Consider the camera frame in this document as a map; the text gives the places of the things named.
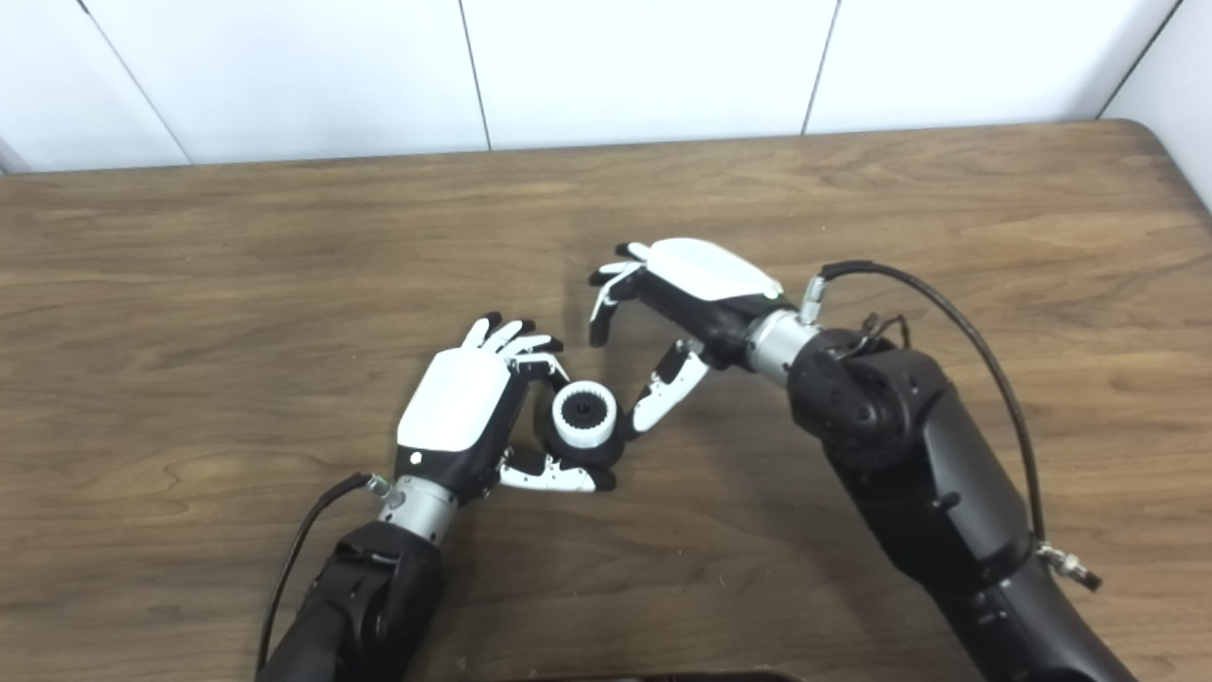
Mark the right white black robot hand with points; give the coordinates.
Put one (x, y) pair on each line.
(701, 275)

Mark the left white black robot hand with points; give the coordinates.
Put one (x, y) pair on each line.
(454, 403)

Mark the round black part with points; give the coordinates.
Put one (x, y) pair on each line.
(568, 453)

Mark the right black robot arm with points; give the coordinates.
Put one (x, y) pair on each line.
(909, 455)

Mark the dark robot torso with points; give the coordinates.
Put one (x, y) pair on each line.
(653, 677)

